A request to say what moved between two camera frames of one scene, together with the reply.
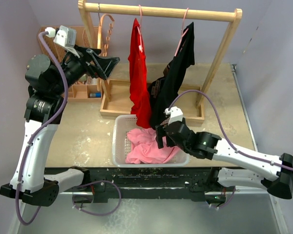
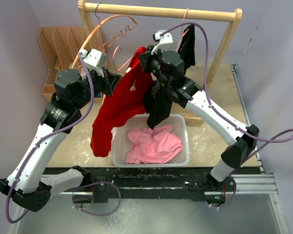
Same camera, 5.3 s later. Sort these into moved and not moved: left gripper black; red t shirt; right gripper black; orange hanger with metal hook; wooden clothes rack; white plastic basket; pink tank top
Moved: red t shirt; left gripper black; orange hanger with metal hook; right gripper black
Not moved: white plastic basket; pink tank top; wooden clothes rack
